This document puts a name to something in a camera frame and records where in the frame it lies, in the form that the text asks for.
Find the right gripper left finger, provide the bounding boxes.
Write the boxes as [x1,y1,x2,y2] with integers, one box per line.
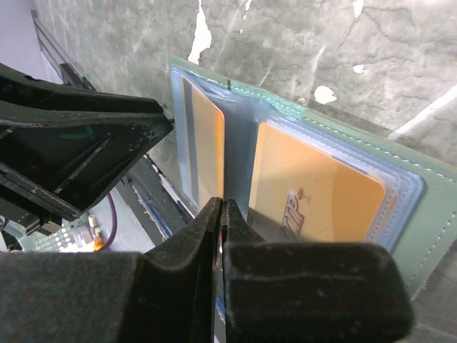
[1,198,221,342]

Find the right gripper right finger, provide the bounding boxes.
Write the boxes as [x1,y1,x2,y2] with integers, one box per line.
[222,200,415,342]

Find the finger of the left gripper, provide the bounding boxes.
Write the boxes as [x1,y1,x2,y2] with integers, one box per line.
[1,64,164,118]
[1,103,172,222]

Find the mint green card holder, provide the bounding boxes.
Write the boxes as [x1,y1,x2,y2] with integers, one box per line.
[170,62,456,296]

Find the orange card magnetic stripe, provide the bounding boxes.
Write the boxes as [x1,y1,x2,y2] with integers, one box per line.
[181,76,225,209]

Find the orange card in holder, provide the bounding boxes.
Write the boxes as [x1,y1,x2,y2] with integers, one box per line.
[247,123,386,242]

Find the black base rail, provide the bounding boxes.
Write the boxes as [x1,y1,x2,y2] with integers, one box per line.
[114,156,229,322]

